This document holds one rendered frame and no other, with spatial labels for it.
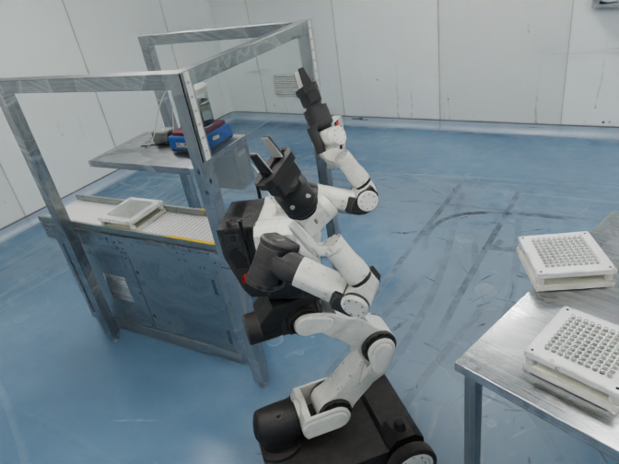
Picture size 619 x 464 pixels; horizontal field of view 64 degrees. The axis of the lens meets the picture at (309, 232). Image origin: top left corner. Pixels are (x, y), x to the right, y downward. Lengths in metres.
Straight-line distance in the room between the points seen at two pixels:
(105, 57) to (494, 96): 4.00
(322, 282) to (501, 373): 0.57
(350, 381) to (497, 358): 0.70
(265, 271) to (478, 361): 0.67
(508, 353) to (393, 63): 4.46
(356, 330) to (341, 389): 0.29
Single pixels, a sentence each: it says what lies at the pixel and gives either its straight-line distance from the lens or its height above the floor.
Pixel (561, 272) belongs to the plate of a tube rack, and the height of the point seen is 0.89.
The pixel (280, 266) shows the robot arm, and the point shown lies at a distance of 1.40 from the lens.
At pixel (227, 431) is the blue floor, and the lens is 2.59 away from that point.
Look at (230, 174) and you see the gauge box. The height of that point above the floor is 1.08.
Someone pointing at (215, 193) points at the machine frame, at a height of 1.12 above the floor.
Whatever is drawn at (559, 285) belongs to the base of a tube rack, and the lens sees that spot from 1.86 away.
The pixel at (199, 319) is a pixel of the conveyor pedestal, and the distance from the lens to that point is 2.82.
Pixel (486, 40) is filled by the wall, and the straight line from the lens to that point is 5.36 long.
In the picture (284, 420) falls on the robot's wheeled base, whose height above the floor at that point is 0.34.
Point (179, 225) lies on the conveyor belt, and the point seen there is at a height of 0.80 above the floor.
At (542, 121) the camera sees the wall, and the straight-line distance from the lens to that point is 5.45.
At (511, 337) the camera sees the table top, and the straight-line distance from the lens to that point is 1.66.
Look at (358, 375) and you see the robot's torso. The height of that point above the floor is 0.44.
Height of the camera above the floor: 1.93
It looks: 30 degrees down
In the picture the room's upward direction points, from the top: 10 degrees counter-clockwise
